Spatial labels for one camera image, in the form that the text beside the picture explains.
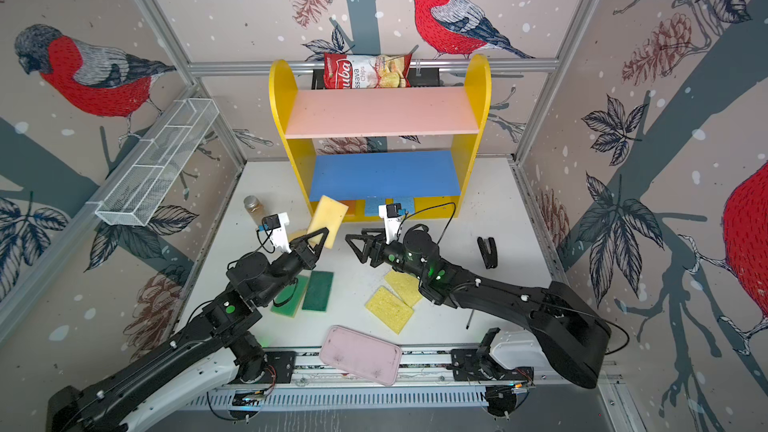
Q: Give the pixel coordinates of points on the dark green scouring sponge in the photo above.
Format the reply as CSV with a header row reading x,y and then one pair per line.
x,y
318,291

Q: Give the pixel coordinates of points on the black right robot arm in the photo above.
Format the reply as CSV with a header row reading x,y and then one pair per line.
x,y
572,337

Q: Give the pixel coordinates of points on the black binder clip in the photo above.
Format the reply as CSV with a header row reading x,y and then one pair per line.
x,y
488,251

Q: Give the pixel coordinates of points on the blue cellulose sponge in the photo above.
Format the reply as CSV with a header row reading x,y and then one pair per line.
x,y
372,206
407,204

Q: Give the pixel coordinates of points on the orange rectangular sponge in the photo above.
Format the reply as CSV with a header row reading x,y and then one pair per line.
x,y
351,208

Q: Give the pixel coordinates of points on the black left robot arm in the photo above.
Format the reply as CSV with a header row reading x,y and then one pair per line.
x,y
223,323

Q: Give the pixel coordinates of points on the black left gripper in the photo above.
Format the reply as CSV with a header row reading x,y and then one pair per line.
x,y
306,254

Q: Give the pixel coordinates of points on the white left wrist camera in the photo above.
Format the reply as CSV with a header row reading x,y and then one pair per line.
x,y
275,228

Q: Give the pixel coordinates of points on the beige orange-backed sponge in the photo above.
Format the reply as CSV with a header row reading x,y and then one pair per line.
x,y
329,214

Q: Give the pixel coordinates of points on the light green sponge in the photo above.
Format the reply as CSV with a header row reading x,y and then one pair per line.
x,y
289,300

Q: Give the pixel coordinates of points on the yellow sponge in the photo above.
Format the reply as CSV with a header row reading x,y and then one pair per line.
x,y
389,309
405,286

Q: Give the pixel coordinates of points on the yellow shelf pink blue boards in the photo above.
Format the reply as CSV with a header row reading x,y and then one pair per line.
x,y
356,144

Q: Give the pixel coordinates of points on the glass spice jar silver lid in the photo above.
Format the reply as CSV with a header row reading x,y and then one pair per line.
x,y
254,207

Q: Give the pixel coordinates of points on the black yellow screwdriver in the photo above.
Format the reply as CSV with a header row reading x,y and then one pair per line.
x,y
469,321

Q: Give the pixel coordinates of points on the red chips bag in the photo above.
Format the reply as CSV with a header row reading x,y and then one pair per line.
x,y
346,63

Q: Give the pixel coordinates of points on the pink plastic tray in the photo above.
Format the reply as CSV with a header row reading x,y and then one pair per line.
x,y
361,355

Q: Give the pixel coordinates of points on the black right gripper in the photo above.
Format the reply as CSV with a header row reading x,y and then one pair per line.
x,y
372,246

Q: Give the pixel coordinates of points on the black box behind shelf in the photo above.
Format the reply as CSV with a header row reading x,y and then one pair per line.
x,y
370,80

